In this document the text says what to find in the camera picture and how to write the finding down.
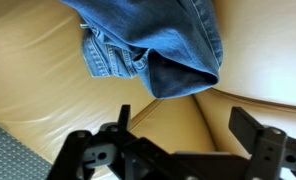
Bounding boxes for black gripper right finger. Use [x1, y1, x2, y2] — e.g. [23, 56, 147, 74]
[228, 106, 296, 180]

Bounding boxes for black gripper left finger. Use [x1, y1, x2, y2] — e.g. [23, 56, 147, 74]
[47, 104, 171, 180]

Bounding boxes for blue denim jeans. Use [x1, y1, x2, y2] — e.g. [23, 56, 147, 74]
[59, 0, 224, 100]

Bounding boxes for tan leather couch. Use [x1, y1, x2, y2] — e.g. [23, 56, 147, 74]
[0, 0, 296, 180]

